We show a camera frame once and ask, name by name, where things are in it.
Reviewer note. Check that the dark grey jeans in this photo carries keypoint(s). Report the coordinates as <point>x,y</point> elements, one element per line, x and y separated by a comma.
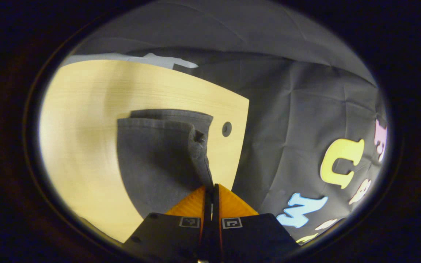
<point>155,164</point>

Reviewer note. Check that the black backdrop cloth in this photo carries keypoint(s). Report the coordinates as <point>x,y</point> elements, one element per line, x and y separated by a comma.
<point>287,109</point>

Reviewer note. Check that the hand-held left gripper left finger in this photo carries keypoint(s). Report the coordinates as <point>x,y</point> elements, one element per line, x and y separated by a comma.
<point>166,235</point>

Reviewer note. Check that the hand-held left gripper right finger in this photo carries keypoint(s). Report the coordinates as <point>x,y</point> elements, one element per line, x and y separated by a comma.
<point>254,235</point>

